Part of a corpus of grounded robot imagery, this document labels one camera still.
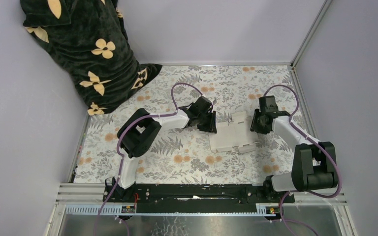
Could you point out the white cardboard paper box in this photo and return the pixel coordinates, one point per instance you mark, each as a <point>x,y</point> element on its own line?
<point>234,134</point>

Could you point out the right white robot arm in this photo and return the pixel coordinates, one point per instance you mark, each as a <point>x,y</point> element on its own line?
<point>313,161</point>

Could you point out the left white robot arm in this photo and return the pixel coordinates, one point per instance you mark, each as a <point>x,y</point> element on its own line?
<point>137,135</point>

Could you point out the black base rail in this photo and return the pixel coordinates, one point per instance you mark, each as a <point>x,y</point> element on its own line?
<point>150,193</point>

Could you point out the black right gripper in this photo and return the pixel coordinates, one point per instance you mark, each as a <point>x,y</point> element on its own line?
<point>254,127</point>

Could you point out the black floral plush blanket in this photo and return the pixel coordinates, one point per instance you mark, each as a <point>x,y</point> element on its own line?
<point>88,39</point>

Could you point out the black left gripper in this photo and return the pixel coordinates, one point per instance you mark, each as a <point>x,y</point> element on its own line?
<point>209,127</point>

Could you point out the floral patterned table cloth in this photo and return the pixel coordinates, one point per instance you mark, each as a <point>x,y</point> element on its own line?
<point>184,156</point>

